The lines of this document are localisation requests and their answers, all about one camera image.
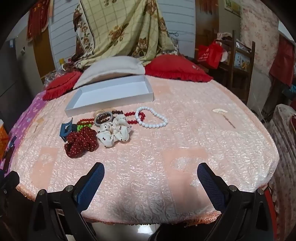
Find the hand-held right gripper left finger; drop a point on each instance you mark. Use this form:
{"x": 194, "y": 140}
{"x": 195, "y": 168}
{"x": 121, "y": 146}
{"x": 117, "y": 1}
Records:
{"x": 91, "y": 185}

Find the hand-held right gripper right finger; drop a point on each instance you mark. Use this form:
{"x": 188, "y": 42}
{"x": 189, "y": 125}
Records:
{"x": 210, "y": 187}

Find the dark red dotted scrunchie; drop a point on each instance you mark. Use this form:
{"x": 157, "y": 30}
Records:
{"x": 81, "y": 141}

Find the cream dotted scrunchie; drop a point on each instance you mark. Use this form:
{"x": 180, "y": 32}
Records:
{"x": 111, "y": 136}

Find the blue hair claw clip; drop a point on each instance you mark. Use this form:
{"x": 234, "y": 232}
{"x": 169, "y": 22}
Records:
{"x": 66, "y": 132}

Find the white cardboard box tray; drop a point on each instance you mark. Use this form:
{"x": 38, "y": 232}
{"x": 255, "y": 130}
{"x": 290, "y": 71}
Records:
{"x": 111, "y": 90}

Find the orange bag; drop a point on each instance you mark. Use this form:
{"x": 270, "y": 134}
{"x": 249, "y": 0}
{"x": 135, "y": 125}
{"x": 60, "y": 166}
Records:
{"x": 3, "y": 139}

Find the pink textured bedspread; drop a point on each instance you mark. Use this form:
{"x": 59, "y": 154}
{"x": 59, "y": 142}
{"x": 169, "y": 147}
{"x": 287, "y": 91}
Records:
{"x": 161, "y": 143}

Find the purple floral bed sheet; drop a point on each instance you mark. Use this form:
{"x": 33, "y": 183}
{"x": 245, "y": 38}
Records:
{"x": 25, "y": 115}

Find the lace covered furniture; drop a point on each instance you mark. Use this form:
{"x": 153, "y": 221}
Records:
{"x": 284, "y": 143}

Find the red ruffled cushion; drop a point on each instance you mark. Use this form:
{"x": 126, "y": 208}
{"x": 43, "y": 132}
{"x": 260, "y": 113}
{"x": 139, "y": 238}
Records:
{"x": 60, "y": 85}
{"x": 175, "y": 67}

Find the clear plastic bags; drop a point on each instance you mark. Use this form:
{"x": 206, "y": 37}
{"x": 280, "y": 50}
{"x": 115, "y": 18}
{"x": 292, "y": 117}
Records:
{"x": 53, "y": 74}

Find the white pillow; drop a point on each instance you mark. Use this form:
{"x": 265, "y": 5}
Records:
{"x": 108, "y": 67}

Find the wooden chair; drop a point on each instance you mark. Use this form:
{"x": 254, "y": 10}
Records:
{"x": 251, "y": 64}

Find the red shopping bag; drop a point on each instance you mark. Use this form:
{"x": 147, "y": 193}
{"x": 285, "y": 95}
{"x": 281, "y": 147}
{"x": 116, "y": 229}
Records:
{"x": 209, "y": 54}

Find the dark red hanging garment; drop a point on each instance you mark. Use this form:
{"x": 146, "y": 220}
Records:
{"x": 283, "y": 60}

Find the floral checked quilt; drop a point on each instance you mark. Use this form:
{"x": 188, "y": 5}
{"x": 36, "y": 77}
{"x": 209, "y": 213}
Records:
{"x": 124, "y": 27}

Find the pink floral curtain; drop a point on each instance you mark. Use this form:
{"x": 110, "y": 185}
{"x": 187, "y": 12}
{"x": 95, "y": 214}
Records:
{"x": 259, "y": 32}

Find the red hanging cloth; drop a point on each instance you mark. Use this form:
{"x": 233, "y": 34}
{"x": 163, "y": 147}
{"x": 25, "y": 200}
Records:
{"x": 38, "y": 18}

